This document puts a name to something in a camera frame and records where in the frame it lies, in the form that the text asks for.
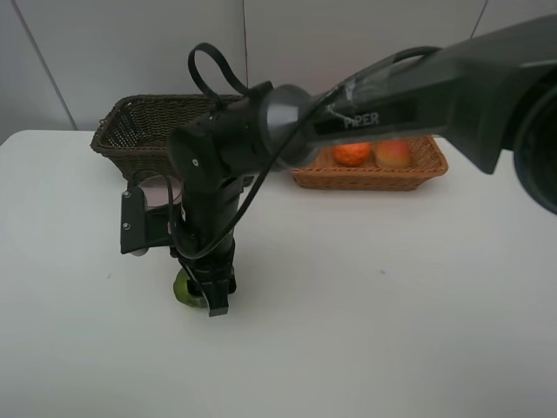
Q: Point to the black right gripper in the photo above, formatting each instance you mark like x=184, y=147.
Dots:
x=211, y=275

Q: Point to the red yellow apple fruit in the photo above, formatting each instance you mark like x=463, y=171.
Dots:
x=395, y=153

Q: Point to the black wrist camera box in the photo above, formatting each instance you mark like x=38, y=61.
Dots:
x=141, y=228

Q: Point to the orange mandarin fruit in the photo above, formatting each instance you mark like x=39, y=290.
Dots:
x=352, y=155

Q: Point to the dark brown wicker basket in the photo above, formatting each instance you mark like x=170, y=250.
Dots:
x=134, y=133

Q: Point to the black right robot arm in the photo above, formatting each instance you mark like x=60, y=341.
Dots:
x=484, y=95

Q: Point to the translucent purple plastic cup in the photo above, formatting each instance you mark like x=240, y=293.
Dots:
x=155, y=190

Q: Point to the orange wicker basket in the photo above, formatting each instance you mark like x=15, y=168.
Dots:
x=324, y=173

